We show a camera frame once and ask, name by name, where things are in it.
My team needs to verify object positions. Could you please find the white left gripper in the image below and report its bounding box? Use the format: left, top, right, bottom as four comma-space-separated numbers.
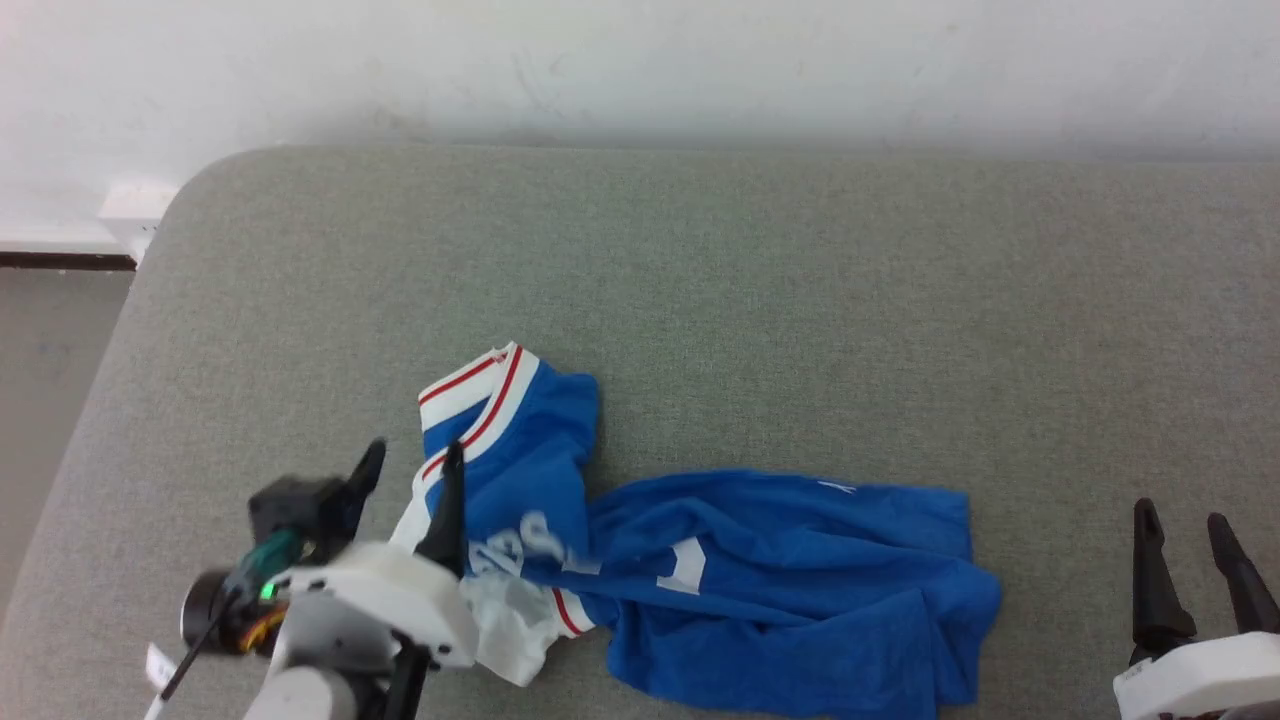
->
268, 437, 480, 670

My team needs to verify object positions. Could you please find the blue shirt with white sleeves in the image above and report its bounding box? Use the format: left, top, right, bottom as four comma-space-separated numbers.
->
385, 341, 1004, 720

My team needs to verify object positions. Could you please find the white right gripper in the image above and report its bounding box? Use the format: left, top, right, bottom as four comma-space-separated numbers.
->
1112, 497, 1280, 720

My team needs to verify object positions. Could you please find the left camera cable green plug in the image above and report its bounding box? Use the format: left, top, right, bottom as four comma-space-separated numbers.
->
145, 528, 303, 720

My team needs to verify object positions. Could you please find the grey fabric sofa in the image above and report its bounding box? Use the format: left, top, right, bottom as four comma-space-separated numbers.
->
0, 145, 1280, 720

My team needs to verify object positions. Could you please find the dark baseboard strip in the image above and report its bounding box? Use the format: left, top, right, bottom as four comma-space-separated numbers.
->
0, 251, 138, 272

